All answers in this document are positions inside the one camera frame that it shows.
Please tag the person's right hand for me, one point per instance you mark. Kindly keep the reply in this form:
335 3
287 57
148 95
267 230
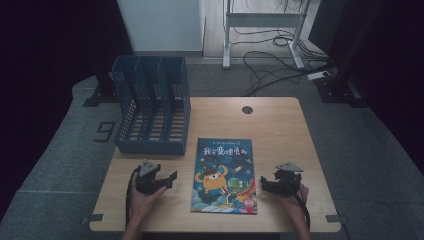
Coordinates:
296 204

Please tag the children's picture book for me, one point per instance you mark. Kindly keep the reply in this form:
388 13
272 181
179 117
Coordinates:
222 173

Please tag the blue plastic file rack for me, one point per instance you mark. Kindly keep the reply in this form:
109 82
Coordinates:
150 147

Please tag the white power strip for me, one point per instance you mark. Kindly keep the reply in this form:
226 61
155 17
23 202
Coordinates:
318 75

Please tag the grey tape piece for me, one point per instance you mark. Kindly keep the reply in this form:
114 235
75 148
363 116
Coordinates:
93 218
335 218

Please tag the white cabinet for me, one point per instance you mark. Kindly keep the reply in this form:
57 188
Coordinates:
160 26

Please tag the dark curtain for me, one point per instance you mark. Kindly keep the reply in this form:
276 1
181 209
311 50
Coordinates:
43 46
390 50

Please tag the white metal desk frame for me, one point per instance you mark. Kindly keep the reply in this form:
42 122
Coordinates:
263 19

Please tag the black stand base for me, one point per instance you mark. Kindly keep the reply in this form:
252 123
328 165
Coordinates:
335 91
103 95

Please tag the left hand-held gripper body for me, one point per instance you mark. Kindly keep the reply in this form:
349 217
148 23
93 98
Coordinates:
148 181

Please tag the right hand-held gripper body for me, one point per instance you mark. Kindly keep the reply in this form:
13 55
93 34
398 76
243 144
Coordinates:
287 183

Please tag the person's left hand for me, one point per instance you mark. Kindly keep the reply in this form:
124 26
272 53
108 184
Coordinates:
141 205

